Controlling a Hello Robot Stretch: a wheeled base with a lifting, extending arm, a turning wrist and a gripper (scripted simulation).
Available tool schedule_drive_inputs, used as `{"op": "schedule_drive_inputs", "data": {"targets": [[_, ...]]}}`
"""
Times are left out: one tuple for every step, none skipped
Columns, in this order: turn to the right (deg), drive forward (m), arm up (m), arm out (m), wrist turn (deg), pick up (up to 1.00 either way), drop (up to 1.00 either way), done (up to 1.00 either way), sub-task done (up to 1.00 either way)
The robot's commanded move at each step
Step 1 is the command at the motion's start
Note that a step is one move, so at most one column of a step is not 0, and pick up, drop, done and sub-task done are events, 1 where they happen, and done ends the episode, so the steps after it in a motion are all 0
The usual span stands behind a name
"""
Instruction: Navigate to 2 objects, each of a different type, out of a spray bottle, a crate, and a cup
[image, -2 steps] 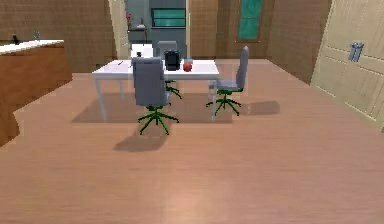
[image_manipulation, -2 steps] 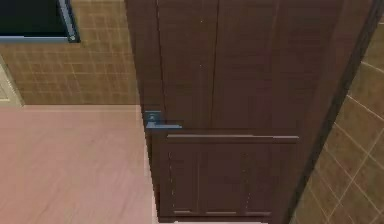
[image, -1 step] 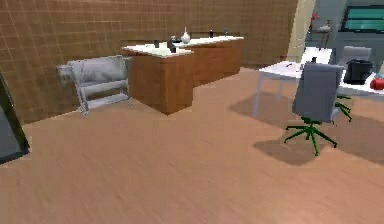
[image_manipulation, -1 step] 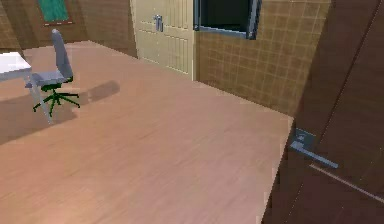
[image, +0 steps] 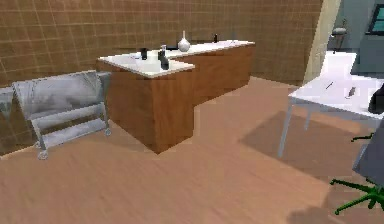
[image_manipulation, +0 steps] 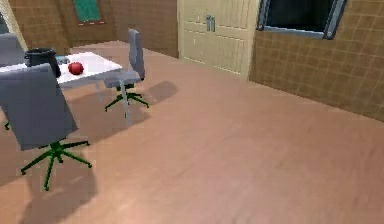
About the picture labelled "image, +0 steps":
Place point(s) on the black spray bottle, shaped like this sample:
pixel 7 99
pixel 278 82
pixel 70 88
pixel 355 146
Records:
pixel 163 60

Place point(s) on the small glass bottle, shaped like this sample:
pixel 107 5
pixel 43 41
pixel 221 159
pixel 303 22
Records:
pixel 163 48

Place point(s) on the black cup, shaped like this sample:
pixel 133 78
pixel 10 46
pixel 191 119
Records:
pixel 143 53

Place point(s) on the small dark bottle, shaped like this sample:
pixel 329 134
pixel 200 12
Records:
pixel 215 38

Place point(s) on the wooden counter with white top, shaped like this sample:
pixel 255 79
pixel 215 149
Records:
pixel 160 110

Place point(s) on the white vase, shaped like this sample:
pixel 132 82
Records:
pixel 183 44

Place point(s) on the grey metal wheeled cart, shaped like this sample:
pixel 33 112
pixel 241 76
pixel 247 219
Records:
pixel 63 100

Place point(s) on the black pen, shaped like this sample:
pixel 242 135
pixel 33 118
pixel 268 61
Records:
pixel 329 85

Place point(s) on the white table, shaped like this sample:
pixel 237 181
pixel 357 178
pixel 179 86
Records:
pixel 336 90

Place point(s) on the small grey object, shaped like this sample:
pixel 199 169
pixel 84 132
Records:
pixel 351 91

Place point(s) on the black rounded object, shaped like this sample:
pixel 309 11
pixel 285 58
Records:
pixel 377 100

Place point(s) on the grey office chair green base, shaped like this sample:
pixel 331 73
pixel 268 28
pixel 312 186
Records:
pixel 370 166

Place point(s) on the dark framed window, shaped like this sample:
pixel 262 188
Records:
pixel 377 18

